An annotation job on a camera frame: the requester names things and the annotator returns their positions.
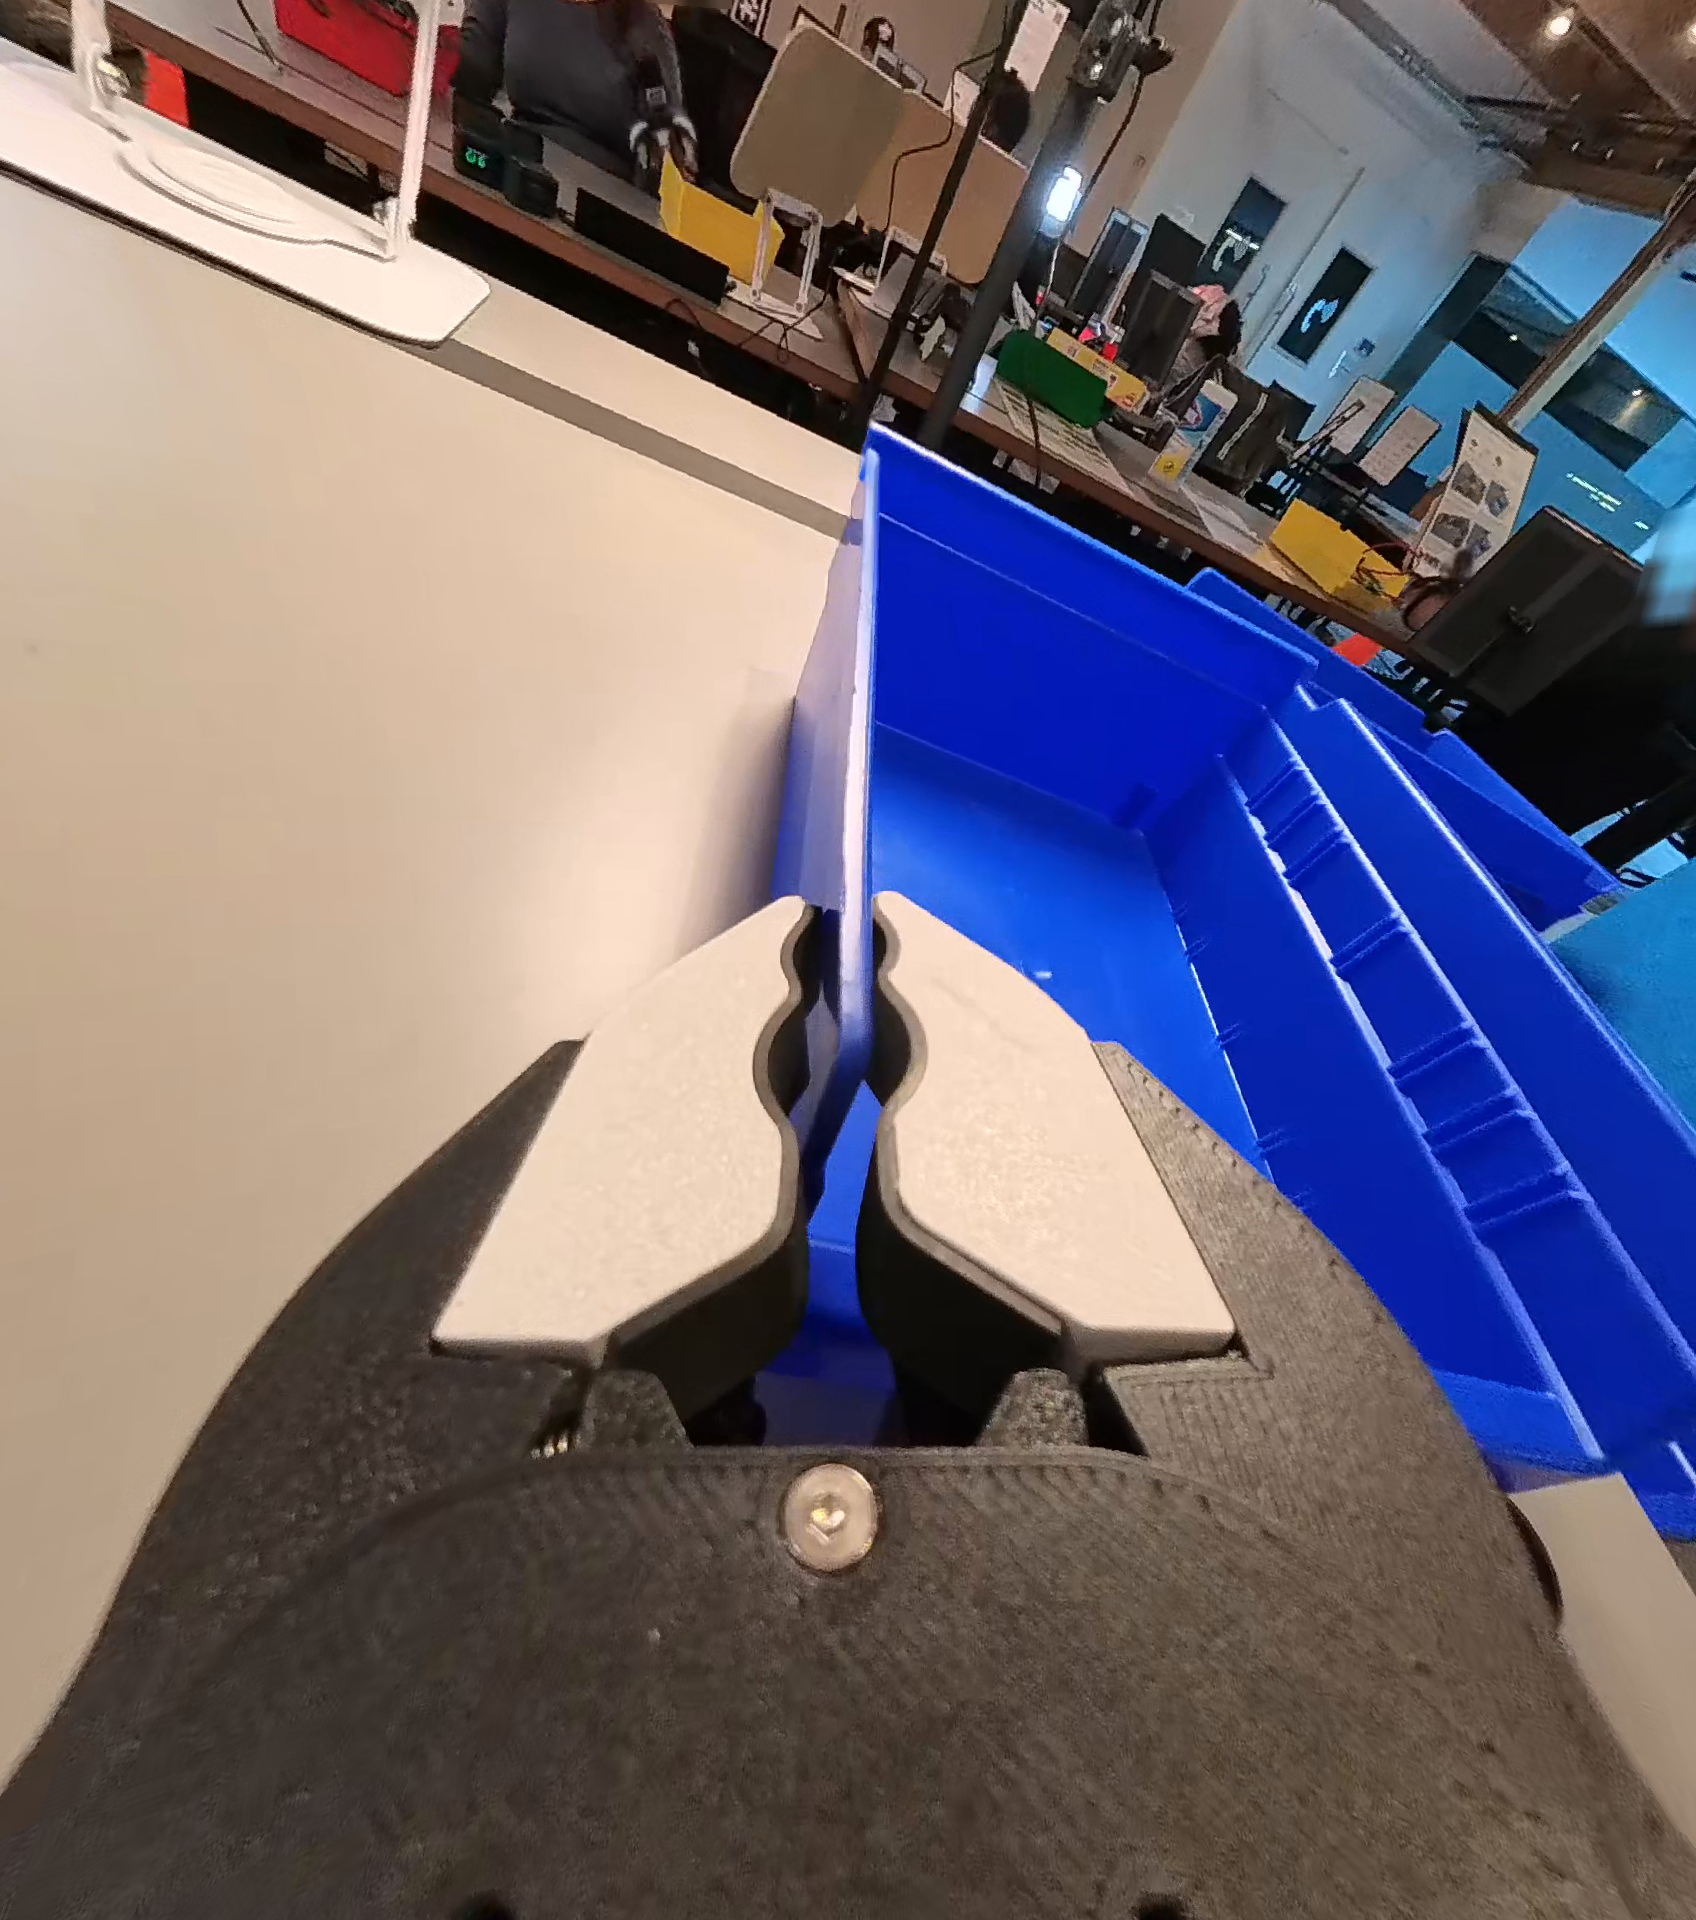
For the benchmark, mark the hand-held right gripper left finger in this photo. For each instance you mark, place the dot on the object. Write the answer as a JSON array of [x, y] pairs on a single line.
[[639, 1187]]

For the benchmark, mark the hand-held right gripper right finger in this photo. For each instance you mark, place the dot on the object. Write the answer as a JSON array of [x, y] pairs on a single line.
[[1059, 1187]]

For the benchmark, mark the blue plastic bin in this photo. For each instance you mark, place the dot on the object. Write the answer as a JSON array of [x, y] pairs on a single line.
[[1088, 870], [1509, 826]]

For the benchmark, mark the yellow box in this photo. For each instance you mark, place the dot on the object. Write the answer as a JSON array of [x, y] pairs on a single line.
[[1335, 557]]

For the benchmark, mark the black monitor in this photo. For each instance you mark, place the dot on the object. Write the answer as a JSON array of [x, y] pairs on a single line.
[[1524, 617]]

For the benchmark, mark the white sign board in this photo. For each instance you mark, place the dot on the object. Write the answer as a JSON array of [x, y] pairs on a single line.
[[1478, 496]]

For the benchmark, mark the wooden work table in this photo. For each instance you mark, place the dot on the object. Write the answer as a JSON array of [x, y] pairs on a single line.
[[728, 286]]

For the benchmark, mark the yellow and black boxes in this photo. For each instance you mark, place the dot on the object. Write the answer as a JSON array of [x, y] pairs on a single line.
[[714, 217]]

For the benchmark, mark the black metal pole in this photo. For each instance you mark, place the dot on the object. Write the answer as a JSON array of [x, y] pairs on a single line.
[[999, 211]]

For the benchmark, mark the black box with green display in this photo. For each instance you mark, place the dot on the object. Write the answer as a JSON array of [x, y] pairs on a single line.
[[504, 156]]

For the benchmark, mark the instruction sheet on stand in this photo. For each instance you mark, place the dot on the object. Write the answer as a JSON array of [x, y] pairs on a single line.
[[219, 180]]

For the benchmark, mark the red plastic bin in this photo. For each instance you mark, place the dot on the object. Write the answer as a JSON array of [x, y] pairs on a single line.
[[368, 36]]

